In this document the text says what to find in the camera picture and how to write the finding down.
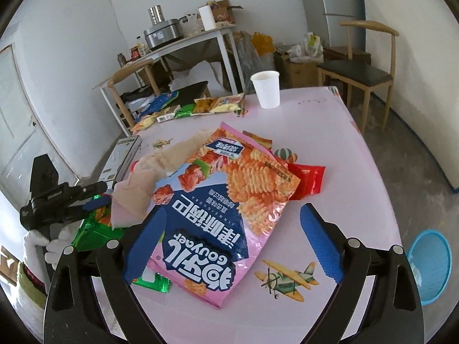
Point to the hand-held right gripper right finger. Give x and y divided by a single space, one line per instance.
321 243

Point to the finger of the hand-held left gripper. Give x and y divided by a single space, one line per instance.
93 187
98 202

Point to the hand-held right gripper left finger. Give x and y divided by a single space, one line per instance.
147 243

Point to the green snack bag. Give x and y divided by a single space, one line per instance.
96 236

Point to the grey product box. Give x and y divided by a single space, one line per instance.
120 157

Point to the white translucent plastic bag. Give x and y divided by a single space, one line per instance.
140 190

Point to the red snack packet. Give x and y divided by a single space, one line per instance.
308 179

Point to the pink chip bag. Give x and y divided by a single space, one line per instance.
222 222

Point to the blue plastic wastebasket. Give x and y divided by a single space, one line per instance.
430 268

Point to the person's left hand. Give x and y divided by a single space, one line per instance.
57 249

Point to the white door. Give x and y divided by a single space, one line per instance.
21 114

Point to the black cloth pile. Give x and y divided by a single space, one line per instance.
136 94

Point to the small white carton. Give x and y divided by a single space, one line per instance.
168 114

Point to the blue snack bag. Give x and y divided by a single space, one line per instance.
163 101

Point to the small green snack packet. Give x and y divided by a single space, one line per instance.
184 111

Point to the dark glass jar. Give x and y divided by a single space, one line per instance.
120 60

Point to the orange snack packet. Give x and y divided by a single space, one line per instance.
204 105

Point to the wooden chair black seat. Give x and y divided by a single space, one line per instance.
193 91
355 73

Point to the red sauce jar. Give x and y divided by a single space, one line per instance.
134 52

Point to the clear oil bottle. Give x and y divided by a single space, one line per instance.
141 46

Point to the white woven sack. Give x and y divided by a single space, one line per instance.
200 75

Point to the pale yellow snack packet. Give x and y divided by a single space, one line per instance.
227 103

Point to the white paper cup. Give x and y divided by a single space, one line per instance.
267 93

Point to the steel rice cooker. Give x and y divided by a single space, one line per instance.
163 34

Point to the brown cardboard box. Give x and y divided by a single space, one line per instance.
296 71

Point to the steel utensil holder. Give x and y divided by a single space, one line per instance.
156 14

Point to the dark wooden stool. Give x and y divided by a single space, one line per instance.
346 55

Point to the grey clear plastic bag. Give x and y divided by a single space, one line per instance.
247 64

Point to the white green printed bag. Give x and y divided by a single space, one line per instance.
312 44

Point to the white paper towel roll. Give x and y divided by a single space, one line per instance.
207 18

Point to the yellow plastic bag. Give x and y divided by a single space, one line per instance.
263 43

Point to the open cardboard box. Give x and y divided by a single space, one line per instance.
226 12

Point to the silver refrigerator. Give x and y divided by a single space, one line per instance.
340 0

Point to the white metal-frame table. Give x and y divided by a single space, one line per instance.
186 41

